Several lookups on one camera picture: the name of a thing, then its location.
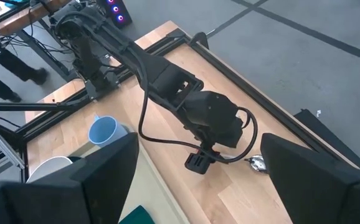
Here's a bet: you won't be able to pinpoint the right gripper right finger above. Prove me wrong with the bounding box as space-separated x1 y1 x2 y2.
260 132 360 224

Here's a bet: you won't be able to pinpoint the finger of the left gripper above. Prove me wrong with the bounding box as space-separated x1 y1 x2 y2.
184 151 221 175

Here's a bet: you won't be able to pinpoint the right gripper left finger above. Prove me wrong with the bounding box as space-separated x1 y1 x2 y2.
0 132 140 224

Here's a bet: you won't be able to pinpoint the white bowl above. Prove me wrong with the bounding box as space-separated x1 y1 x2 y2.
26 155 74 184

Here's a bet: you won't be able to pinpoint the green cloth napkin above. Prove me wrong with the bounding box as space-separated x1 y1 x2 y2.
118 204 156 224

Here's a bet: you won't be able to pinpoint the light blue mug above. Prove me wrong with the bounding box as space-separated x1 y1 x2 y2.
88 114 130 149

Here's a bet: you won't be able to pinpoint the beige plastic tray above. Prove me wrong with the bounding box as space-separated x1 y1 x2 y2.
69 124 190 224

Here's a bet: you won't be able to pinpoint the person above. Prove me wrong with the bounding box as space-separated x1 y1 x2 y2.
0 46 49 103

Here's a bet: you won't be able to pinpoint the computer tower purple lights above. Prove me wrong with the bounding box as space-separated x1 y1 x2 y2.
96 0 133 29

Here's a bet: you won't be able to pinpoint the wooden background table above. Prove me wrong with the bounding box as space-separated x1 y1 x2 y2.
0 0 72 37

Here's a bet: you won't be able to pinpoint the orange-handled spoon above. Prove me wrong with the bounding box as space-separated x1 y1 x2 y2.
244 154 270 174

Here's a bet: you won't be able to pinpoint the silver aluminium bracket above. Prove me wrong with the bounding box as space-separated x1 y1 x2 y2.
0 131 26 170

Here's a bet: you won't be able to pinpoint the black frame clamp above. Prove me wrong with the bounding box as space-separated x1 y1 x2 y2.
188 30 211 50

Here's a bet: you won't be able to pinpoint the black aluminium table frame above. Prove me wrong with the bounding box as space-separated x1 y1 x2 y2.
0 26 360 184

